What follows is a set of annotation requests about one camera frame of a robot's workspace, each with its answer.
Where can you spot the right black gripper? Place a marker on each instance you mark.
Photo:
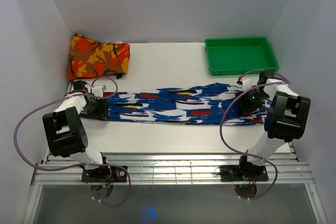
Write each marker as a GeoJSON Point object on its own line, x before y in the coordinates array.
{"type": "Point", "coordinates": [242, 98]}

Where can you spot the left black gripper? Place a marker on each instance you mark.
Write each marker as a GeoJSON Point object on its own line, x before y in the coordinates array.
{"type": "Point", "coordinates": [102, 113]}

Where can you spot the blue white patterned trousers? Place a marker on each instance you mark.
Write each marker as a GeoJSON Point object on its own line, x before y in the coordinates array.
{"type": "Point", "coordinates": [198, 105]}

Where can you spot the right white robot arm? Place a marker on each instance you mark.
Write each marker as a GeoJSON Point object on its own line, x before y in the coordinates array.
{"type": "Point", "coordinates": [285, 121]}

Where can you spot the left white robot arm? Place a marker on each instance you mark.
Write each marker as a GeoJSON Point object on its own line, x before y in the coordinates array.
{"type": "Point", "coordinates": [66, 135]}

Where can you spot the orange camouflage folded trousers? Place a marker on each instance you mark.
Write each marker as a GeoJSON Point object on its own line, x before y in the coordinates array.
{"type": "Point", "coordinates": [89, 58]}

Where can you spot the green plastic tray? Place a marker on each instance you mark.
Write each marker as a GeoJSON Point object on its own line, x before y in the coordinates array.
{"type": "Point", "coordinates": [235, 56]}

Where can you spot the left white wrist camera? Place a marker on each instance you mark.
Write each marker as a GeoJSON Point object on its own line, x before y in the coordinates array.
{"type": "Point", "coordinates": [98, 90]}

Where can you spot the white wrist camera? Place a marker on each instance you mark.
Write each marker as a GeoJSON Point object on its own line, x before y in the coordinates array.
{"type": "Point", "coordinates": [98, 90]}
{"type": "Point", "coordinates": [245, 83]}

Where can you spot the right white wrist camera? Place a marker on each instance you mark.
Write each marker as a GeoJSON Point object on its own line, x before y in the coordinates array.
{"type": "Point", "coordinates": [245, 83]}

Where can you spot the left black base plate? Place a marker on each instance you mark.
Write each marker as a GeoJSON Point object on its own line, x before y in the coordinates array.
{"type": "Point", "coordinates": [118, 174]}

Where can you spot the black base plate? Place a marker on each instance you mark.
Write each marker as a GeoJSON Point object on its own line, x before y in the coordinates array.
{"type": "Point", "coordinates": [118, 174]}
{"type": "Point", "coordinates": [235, 173]}

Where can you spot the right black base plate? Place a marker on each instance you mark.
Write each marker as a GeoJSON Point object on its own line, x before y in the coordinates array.
{"type": "Point", "coordinates": [235, 173]}

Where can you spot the aluminium rail frame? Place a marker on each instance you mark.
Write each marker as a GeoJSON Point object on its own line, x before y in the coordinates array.
{"type": "Point", "coordinates": [176, 169]}

